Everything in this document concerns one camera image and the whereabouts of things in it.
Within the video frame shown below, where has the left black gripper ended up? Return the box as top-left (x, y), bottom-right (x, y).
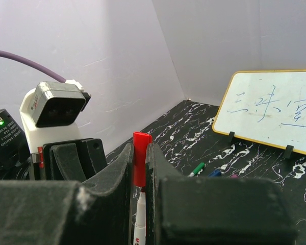
top-left (0, 109), bottom-right (107, 182)

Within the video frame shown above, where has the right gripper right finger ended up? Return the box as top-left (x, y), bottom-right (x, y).
top-left (145, 143), bottom-right (297, 244)

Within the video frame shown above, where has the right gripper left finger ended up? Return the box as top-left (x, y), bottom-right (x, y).
top-left (0, 143), bottom-right (134, 244)

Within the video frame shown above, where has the green pen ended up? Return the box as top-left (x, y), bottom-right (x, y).
top-left (188, 162), bottom-right (205, 177)

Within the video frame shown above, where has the red pen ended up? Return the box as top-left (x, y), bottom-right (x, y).
top-left (133, 191), bottom-right (146, 245)

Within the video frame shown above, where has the blue pen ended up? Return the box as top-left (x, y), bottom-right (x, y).
top-left (208, 169), bottom-right (222, 177)

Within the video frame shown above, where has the red pen cap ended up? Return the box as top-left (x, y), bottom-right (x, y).
top-left (133, 132), bottom-right (152, 187)

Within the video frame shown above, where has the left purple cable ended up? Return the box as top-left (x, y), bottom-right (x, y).
top-left (0, 48), bottom-right (67, 84)

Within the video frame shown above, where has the white board with yellow frame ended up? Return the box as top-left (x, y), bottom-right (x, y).
top-left (212, 69), bottom-right (306, 155)

